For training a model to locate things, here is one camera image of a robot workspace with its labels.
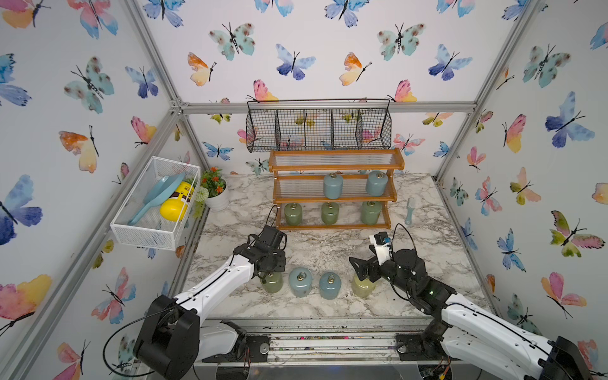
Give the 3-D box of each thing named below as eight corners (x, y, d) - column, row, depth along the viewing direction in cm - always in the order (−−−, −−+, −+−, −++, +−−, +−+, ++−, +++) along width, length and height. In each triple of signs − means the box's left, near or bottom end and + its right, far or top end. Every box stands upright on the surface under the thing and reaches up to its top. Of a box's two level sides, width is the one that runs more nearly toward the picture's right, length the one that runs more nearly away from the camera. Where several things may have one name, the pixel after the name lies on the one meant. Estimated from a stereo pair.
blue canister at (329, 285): (319, 299, 86) (320, 291, 79) (319, 282, 90) (319, 272, 83) (339, 299, 86) (341, 291, 79) (338, 282, 90) (340, 272, 83)
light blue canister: (290, 298, 86) (288, 288, 79) (291, 278, 91) (289, 267, 83) (312, 298, 86) (312, 288, 79) (312, 278, 91) (312, 267, 83)
